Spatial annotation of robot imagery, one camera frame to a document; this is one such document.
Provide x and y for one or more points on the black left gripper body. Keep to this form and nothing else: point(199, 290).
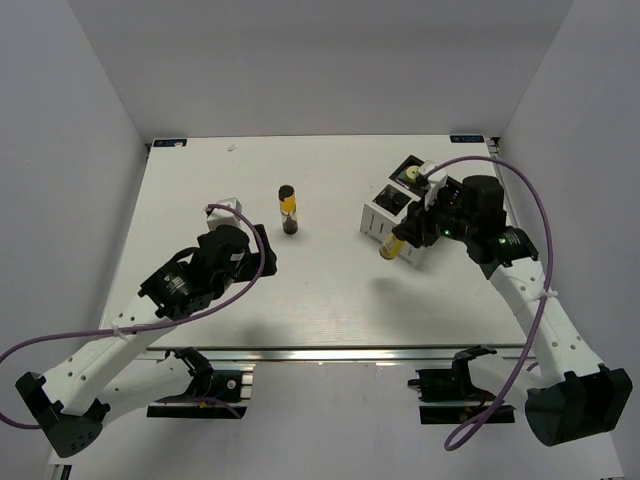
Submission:
point(246, 270)

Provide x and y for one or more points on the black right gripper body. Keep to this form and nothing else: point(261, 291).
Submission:
point(441, 220)

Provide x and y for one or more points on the small gold-cap brown bottle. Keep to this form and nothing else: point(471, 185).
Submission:
point(391, 247)

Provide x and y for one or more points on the small black-lid pepper jar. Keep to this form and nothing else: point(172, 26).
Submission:
point(392, 201)

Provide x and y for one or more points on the tall gold oil spray bottle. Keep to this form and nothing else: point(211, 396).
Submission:
point(288, 209)

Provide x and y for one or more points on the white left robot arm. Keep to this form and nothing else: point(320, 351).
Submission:
point(73, 402)

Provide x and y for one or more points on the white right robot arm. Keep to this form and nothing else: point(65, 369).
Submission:
point(574, 394)

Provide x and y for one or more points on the white two-slot organizer box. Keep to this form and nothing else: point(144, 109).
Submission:
point(376, 223)

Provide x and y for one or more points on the black two-slot organizer box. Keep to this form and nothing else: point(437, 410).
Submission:
point(453, 187)

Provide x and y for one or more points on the blue table corner label right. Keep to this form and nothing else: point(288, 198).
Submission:
point(463, 139)

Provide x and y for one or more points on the blue table corner label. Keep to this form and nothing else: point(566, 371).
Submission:
point(463, 139)
point(169, 143)

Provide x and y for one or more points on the blue table corner label left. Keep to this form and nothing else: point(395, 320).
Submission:
point(169, 143)

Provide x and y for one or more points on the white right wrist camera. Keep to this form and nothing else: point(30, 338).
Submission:
point(432, 178)

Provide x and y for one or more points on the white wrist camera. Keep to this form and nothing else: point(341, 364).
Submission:
point(432, 178)
point(223, 212)

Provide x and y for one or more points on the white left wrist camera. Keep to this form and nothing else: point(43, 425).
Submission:
point(223, 212)

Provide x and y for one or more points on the aluminium table front rail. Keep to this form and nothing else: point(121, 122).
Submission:
point(333, 354)

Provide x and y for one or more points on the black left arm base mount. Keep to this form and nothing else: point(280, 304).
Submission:
point(217, 394)

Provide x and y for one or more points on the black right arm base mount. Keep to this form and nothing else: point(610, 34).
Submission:
point(447, 395)

